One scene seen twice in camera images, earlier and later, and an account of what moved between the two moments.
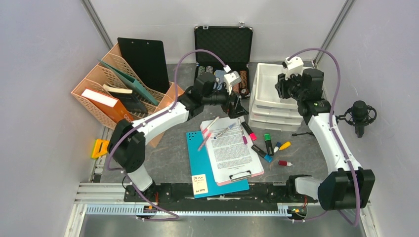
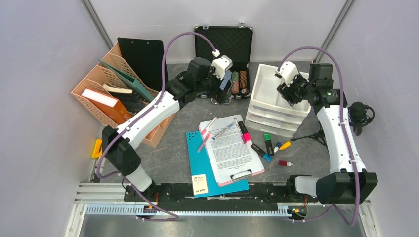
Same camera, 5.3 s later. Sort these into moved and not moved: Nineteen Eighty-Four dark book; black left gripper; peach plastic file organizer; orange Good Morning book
Moved: black left gripper
Not moved: Nineteen Eighty-Four dark book; peach plastic file organizer; orange Good Morning book
